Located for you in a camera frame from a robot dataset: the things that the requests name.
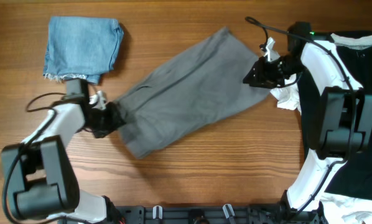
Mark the grey shorts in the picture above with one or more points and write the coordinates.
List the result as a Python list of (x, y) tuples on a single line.
[(200, 86)]

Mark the folded blue denim shorts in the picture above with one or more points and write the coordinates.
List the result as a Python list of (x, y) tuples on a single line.
[(81, 47)]

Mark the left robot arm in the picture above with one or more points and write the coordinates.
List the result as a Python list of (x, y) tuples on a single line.
[(39, 181)]

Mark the white shirt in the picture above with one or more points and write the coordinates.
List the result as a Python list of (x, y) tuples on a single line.
[(288, 97)]

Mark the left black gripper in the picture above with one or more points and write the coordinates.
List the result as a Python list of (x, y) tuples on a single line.
[(119, 121)]

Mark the black garment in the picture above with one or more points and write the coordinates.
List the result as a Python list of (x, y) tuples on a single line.
[(334, 124)]

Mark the black mounting rail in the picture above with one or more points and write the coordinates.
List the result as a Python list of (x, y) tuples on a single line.
[(226, 214)]

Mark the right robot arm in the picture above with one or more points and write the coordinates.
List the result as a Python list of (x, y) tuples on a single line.
[(302, 198)]

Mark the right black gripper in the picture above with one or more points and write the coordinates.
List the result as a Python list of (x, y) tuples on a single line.
[(262, 75)]

